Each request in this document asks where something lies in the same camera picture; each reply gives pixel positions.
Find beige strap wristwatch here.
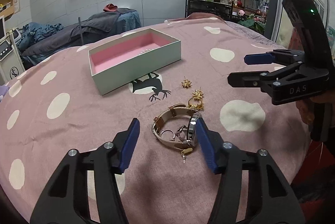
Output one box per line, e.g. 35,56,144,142
151,104,202,151

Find silver ring with stone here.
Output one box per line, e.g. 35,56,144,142
174,125,188,142

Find thin silver ring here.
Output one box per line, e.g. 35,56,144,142
160,129,175,141

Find operator right hand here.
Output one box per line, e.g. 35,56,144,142
295,91,335,126

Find green potted plant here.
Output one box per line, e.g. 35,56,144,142
238,14,265,35

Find pink polka dot bedsheet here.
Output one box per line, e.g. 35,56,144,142
1,17,310,223

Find black trolley rack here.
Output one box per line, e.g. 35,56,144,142
184,0,233,21

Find purple crumpled cloth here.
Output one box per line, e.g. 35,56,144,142
0,85,9,102

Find mint box pink lining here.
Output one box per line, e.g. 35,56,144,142
89,28,182,95

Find white beauty machine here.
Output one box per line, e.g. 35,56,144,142
0,16,25,85

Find red folded towel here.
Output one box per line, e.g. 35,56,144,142
103,3,118,12

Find massage bed grey blanket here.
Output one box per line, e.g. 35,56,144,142
17,8,141,66

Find blue crumpled sheets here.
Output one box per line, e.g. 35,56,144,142
17,22,64,52

